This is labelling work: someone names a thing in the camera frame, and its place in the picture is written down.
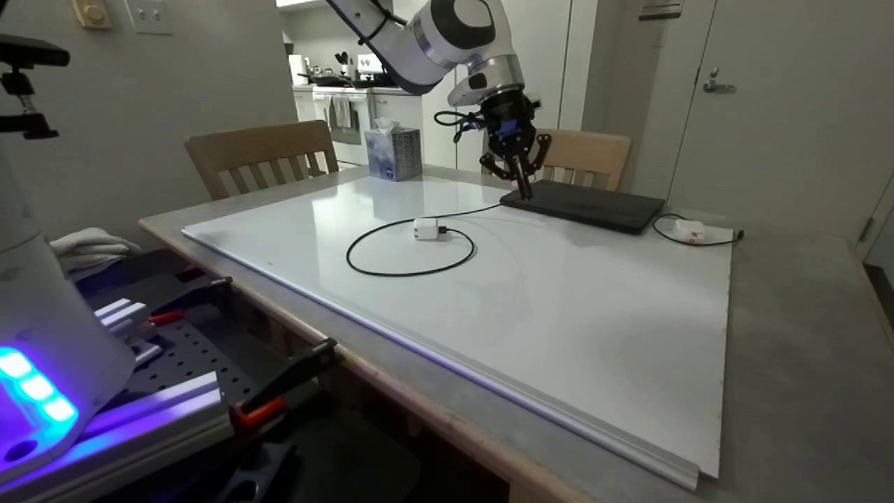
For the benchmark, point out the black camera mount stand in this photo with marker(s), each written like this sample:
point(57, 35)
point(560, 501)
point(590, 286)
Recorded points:
point(28, 57)

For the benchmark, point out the grey wall sign plate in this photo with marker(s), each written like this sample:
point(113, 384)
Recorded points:
point(661, 10)

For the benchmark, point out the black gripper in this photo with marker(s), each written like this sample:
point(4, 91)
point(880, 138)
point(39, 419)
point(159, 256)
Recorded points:
point(509, 126)

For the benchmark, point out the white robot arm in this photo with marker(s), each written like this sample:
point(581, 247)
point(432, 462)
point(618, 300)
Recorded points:
point(437, 43)

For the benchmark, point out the beige wall thermostat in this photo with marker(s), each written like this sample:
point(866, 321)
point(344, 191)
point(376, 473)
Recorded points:
point(89, 12)

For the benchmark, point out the blue patterned tissue box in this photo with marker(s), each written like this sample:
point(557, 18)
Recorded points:
point(394, 158)

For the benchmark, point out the white folded cloth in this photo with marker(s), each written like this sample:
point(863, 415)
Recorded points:
point(94, 250)

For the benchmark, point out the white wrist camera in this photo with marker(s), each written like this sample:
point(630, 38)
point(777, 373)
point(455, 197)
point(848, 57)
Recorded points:
point(464, 92)

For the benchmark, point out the wooden slat-back chair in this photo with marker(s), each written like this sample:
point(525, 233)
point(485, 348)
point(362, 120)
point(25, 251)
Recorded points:
point(260, 142)
point(595, 148)

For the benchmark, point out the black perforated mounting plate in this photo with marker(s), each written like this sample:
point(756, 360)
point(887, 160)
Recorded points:
point(200, 366)

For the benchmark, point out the black closed laptop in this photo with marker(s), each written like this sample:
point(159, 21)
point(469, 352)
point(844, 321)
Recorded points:
point(587, 205)

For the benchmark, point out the white wall light switch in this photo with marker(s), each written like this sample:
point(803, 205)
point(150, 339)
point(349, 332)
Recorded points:
point(150, 18)

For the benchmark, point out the white whiteboard sheet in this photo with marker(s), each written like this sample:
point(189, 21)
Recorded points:
point(560, 307)

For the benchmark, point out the white charger adapter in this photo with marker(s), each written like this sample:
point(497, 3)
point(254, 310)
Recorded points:
point(429, 230)

